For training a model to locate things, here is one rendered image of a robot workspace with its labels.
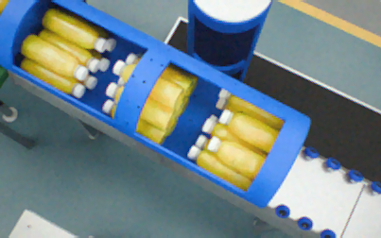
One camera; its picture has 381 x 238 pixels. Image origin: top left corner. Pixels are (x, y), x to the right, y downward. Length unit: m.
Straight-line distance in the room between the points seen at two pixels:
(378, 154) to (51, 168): 1.67
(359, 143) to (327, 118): 0.20
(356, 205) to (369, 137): 0.95
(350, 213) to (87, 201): 1.37
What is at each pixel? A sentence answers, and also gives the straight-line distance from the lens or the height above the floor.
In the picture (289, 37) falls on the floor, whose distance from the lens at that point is 2.63.
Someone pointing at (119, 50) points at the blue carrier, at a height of 1.00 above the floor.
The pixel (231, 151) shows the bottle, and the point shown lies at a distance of 1.20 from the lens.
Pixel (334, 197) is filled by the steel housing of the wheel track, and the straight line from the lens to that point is 1.47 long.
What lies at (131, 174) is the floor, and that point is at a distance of 2.35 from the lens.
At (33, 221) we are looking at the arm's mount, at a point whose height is 1.04.
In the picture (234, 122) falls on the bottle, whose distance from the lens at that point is 1.21.
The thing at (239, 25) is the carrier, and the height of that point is 1.01.
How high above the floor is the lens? 2.31
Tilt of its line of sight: 75 degrees down
